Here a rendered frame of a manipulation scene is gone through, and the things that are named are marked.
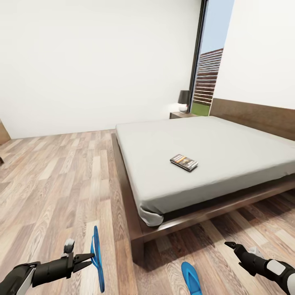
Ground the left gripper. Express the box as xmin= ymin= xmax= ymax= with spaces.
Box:
xmin=46 ymin=252 xmax=95 ymax=283

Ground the sandal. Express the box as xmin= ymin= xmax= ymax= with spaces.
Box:
xmin=181 ymin=262 xmax=202 ymax=295
xmin=90 ymin=226 xmax=105 ymax=293

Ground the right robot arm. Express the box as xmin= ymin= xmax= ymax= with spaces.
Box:
xmin=224 ymin=241 xmax=295 ymax=295

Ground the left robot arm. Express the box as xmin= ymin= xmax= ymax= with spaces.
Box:
xmin=0 ymin=239 xmax=95 ymax=295

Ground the hardback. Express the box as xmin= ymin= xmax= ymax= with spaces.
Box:
xmin=170 ymin=154 xmax=198 ymax=171

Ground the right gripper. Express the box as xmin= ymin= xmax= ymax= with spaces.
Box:
xmin=224 ymin=241 xmax=259 ymax=276

